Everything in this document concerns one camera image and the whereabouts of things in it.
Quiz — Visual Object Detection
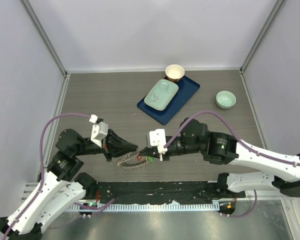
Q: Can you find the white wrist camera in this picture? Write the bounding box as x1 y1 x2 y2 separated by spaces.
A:
90 121 109 148
146 128 168 162

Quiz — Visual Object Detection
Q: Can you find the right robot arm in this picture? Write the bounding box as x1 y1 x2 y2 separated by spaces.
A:
138 118 300 198

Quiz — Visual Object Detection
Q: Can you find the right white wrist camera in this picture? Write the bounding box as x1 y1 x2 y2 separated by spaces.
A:
146 128 168 162

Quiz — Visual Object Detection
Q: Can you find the light green rectangular plate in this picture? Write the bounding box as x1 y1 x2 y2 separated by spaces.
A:
143 79 179 111

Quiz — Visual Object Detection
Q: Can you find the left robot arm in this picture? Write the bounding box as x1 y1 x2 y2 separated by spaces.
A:
0 129 138 240

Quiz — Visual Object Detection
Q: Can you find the light green bowl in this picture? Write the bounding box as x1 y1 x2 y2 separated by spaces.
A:
215 90 237 109

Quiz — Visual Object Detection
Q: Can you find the dark blue tray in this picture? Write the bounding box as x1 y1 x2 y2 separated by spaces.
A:
137 76 200 125

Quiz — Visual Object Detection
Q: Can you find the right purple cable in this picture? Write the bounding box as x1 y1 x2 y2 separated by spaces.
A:
163 110 300 168

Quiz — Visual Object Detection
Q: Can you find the green key tag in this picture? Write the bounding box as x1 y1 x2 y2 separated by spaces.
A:
147 156 154 163

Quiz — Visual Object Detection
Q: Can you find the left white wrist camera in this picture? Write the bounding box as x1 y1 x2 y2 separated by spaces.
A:
90 121 109 148

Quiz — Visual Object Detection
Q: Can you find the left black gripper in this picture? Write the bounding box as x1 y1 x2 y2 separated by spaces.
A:
74 127 138 161

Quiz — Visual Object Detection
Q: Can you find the brown paper cup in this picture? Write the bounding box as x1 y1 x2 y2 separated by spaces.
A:
165 64 185 83

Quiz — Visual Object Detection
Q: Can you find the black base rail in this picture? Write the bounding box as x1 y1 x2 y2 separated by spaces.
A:
94 181 246 205

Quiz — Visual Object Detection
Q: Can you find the white slotted cable duct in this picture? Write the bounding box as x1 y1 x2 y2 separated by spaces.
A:
54 202 220 212

